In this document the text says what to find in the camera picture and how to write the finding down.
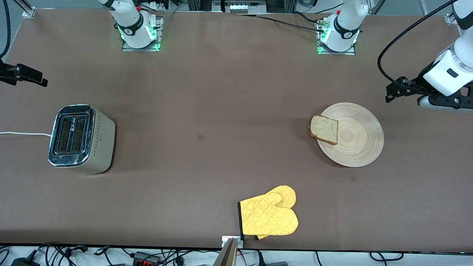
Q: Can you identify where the round wooden plate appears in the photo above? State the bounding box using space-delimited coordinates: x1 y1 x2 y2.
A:
317 102 384 168

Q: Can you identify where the brown bread slice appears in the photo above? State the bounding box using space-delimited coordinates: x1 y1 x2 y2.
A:
309 115 338 145

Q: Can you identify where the silver two-slot toaster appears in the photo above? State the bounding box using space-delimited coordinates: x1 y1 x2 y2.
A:
48 104 116 174

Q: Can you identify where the yellow quilted oven mitt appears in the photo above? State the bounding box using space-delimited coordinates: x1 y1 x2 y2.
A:
254 185 297 241
238 192 299 237

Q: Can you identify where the black power adapter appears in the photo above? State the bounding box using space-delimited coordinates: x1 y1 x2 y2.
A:
10 256 38 266

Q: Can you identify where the white power strip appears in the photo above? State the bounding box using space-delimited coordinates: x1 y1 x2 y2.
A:
224 0 267 14

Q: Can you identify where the black adapter with orange clips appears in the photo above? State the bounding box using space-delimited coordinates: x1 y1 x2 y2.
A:
132 251 162 265

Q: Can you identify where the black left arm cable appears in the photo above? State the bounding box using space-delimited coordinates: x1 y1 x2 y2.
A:
378 0 459 93

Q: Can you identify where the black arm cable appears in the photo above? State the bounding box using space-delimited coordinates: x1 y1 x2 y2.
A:
0 0 11 58
378 0 459 93

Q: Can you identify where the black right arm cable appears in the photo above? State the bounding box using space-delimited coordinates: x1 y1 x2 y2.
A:
0 0 11 58

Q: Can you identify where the white toaster power cord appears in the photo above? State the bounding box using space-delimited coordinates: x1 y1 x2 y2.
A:
0 131 52 137

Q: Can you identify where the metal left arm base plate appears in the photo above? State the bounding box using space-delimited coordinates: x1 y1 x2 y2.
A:
317 21 357 56

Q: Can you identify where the short black table cable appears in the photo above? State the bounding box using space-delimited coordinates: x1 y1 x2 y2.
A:
293 12 323 24

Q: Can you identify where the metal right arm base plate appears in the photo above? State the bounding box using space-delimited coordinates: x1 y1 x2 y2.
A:
122 16 162 52

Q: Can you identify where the long black table cable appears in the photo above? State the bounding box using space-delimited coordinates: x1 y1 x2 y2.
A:
236 14 326 32

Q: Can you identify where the black looped floor cable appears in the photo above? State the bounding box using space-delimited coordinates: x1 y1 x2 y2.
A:
370 251 404 262

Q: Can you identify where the small metal post bracket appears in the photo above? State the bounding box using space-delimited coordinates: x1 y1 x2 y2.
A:
222 236 244 248

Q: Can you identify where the aluminium profile post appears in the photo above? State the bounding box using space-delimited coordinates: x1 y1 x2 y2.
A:
214 238 239 266

